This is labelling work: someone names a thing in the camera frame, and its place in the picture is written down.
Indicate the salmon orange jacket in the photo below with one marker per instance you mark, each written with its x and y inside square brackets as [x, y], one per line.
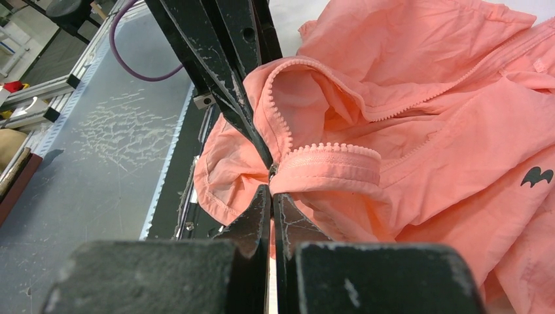
[411, 121]

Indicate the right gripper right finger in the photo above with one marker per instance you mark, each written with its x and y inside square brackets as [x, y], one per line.
[318, 275]

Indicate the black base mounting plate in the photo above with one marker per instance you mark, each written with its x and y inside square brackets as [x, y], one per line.
[174, 212]

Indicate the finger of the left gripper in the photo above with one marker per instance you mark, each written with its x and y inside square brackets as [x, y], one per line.
[249, 35]
[194, 30]

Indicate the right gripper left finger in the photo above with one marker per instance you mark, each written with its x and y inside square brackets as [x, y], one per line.
[225, 274]

